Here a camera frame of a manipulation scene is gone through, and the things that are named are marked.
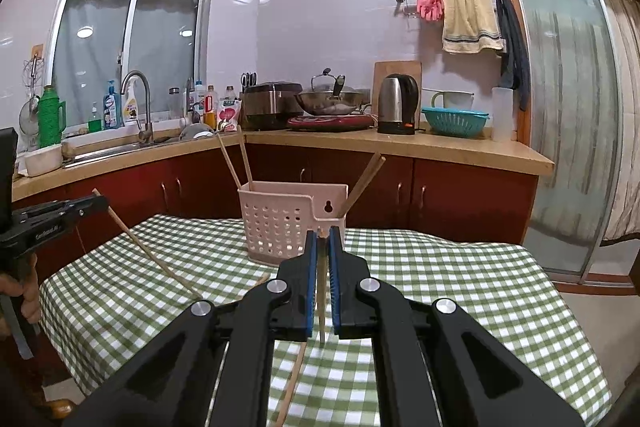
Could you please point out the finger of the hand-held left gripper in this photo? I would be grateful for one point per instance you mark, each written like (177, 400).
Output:
(60, 209)
(87, 218)

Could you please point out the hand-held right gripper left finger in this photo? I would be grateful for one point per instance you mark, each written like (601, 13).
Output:
(311, 287)

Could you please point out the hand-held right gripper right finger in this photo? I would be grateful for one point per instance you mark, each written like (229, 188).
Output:
(334, 292)

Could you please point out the pink perforated utensil basket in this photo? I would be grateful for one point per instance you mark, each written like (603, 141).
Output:
(275, 227)

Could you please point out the person's left hand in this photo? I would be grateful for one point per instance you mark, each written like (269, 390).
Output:
(31, 302)

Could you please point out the white rectangular dish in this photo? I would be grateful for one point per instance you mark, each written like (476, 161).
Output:
(44, 161)

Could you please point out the steel kitchen sink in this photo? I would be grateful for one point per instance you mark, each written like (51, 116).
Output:
(120, 149)

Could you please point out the green thermos bottle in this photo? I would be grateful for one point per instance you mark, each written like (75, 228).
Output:
(51, 122)

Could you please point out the small green bottle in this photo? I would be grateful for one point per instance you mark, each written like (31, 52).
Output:
(95, 123)

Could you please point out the hanging metal strainer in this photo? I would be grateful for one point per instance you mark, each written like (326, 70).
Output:
(29, 119)

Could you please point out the blue dish soap bottle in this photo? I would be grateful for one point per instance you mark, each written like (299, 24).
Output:
(111, 109)

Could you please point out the steel gooseneck faucet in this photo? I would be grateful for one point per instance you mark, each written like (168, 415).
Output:
(145, 122)

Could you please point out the green checked tablecloth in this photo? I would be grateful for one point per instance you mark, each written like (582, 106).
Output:
(450, 297)

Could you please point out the white spray bottle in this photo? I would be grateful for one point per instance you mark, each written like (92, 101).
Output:
(131, 109)

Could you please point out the orange oil bottle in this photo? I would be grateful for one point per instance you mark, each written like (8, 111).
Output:
(211, 112)

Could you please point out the red induction cooker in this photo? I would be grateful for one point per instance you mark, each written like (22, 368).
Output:
(330, 123)

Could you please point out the white bottle blue cap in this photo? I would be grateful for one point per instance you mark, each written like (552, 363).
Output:
(199, 96)

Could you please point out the red kitchen cabinet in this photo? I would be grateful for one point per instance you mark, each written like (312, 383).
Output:
(475, 202)

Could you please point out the red and white pouch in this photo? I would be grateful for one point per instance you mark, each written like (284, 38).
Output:
(229, 117)

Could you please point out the wooden chair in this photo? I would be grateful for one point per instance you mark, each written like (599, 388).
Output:
(55, 407)

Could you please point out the beige kitchen counter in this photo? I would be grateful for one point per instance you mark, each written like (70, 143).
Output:
(450, 152)

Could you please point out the steel rice cooker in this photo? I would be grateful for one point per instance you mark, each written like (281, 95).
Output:
(270, 107)

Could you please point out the steel wok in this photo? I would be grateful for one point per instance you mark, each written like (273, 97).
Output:
(330, 103)

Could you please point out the knife block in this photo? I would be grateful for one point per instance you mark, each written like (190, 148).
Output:
(243, 112)

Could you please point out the clear bottle white cap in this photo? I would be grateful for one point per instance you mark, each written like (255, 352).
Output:
(230, 93)

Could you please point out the steel electric kettle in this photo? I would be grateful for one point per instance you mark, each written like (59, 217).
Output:
(397, 104)

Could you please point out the glass pot lid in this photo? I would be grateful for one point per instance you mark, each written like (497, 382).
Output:
(325, 82)

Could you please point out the teal plastic colander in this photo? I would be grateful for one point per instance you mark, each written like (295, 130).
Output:
(454, 123)

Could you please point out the wooden cutting board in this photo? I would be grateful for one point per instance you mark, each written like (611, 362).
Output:
(387, 69)

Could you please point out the white translucent container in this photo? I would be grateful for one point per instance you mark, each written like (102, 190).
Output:
(502, 117)

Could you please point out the wood-framed sliding glass door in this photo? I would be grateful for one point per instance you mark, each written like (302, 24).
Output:
(560, 107)

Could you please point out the dark hanging cloth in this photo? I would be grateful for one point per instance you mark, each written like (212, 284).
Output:
(515, 52)

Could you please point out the pink rubber gloves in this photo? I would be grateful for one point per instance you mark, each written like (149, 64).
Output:
(430, 3)

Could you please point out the beige striped towel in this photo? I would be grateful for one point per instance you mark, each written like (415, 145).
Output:
(470, 19)

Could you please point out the striped curtain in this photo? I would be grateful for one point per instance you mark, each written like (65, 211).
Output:
(625, 107)

